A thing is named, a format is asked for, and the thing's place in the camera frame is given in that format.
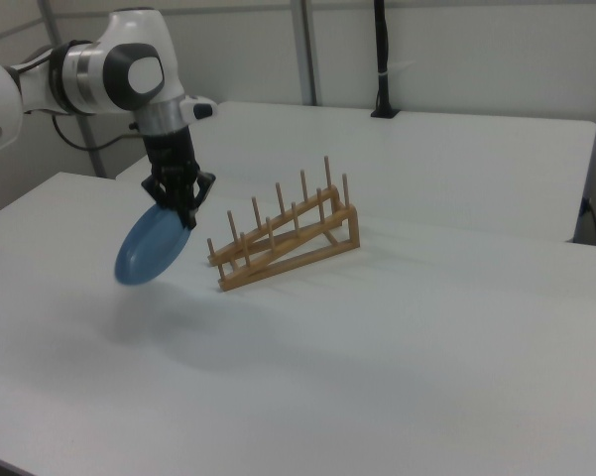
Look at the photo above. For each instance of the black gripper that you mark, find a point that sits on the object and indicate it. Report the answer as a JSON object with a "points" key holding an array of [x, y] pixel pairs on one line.
{"points": [[171, 158]]}

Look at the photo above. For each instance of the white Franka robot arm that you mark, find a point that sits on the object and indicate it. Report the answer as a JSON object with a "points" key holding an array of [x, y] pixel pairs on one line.
{"points": [[104, 69]]}

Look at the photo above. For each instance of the wooden plate rack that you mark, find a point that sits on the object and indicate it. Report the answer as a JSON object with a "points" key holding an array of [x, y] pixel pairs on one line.
{"points": [[287, 238]]}

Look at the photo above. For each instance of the black camera pole with clamp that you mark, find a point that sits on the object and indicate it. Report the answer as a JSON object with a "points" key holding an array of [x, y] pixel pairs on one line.
{"points": [[383, 64]]}

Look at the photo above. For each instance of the blue round plate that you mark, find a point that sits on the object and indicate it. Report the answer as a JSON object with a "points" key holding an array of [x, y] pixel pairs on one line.
{"points": [[149, 248]]}

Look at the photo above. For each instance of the grey partition frame post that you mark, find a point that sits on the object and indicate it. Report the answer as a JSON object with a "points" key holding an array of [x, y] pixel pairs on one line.
{"points": [[307, 54]]}

